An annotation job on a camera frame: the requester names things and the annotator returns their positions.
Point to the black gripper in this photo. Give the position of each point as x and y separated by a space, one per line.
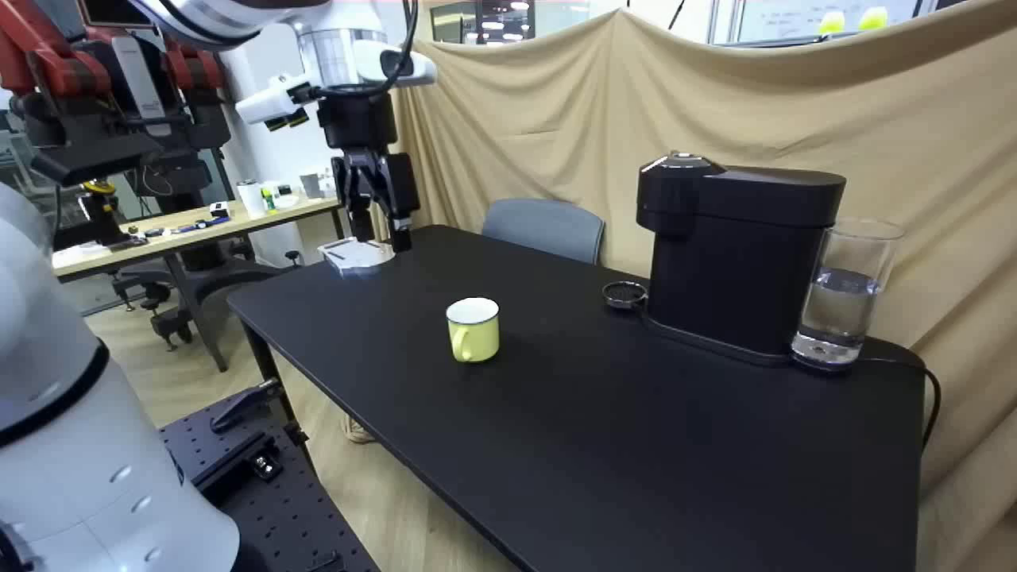
357 118

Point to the yellow enamel cup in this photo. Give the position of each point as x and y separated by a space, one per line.
476 333

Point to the white paper stack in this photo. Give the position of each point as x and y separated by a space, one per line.
357 256

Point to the wooden desk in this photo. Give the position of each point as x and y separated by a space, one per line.
178 226

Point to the grey chair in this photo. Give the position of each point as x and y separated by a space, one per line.
545 226

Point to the black clamp tool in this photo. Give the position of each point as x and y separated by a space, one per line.
242 406

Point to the red and black robot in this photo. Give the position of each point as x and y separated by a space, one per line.
97 97

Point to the small black round lid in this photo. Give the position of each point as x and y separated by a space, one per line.
624 297

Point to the beige curtain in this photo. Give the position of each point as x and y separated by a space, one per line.
655 97

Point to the black perforated breadboard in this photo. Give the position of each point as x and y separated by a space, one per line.
302 519

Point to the clear water tank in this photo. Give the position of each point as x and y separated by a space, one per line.
843 303

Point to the yellow ball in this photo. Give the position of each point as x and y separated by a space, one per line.
832 23
876 19

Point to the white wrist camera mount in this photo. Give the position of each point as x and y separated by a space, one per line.
277 101

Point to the small black mount block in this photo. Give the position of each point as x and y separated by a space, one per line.
261 466

